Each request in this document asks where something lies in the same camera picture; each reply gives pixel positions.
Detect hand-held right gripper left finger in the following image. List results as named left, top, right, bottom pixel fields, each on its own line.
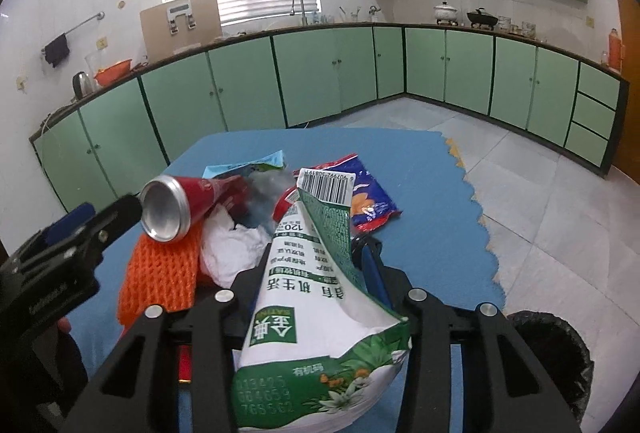
left=65, top=263, right=266, bottom=433

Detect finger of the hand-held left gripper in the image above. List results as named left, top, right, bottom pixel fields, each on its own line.
left=75, top=194, right=145, bottom=265
left=42, top=202, right=97, bottom=247

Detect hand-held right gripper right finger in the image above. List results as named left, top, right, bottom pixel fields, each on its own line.
left=350, top=235, right=583, bottom=433

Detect white tissue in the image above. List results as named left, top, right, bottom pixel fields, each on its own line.
left=199, top=206, right=274, bottom=290

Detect green and white milk carton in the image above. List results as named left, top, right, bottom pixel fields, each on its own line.
left=232, top=173, right=414, bottom=432

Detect red soda can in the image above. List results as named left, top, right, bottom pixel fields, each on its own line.
left=139, top=175, right=252, bottom=244

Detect red plastic bag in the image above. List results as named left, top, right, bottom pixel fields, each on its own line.
left=272, top=186, right=302, bottom=225

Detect bin with black liner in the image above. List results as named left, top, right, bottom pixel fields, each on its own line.
left=504, top=310, right=594, bottom=425

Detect blue and red snack bag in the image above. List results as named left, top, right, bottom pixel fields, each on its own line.
left=292, top=152, right=403, bottom=235

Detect orange foam net sleeve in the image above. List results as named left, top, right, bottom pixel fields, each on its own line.
left=118, top=217, right=207, bottom=327

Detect blue table mat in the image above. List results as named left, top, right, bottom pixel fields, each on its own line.
left=64, top=128, right=509, bottom=433

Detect clear plastic wrap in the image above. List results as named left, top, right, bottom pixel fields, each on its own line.
left=244, top=168, right=297, bottom=235

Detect light blue drink carton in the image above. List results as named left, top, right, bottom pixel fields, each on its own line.
left=202, top=150, right=287, bottom=180

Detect steel electric kettle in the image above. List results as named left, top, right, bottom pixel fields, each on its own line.
left=72, top=70, right=99, bottom=100

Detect orange plastic basin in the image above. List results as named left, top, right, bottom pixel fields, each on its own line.
left=94, top=58, right=134, bottom=87

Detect dark cloth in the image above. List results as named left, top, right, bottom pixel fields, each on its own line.
left=42, top=34, right=70, bottom=68

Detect metal towel bar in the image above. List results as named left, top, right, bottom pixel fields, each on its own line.
left=41, top=12, right=106, bottom=54

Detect green lower kitchen cabinets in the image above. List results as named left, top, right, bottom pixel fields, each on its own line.
left=28, top=23, right=630, bottom=215

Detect brown cardboard board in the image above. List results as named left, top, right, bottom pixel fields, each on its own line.
left=139, top=0, right=223, bottom=63

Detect white cooking pot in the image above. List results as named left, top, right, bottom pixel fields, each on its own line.
left=433, top=1, right=458, bottom=25

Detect black wok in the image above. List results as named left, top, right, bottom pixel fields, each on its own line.
left=466, top=8, right=500, bottom=30

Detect glass jars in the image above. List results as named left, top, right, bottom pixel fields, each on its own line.
left=497, top=15, right=539, bottom=40

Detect red thermos bottle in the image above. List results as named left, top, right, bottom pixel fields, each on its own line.
left=607, top=28, right=624, bottom=74

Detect orange door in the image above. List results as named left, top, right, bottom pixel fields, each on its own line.
left=609, top=0, right=640, bottom=81

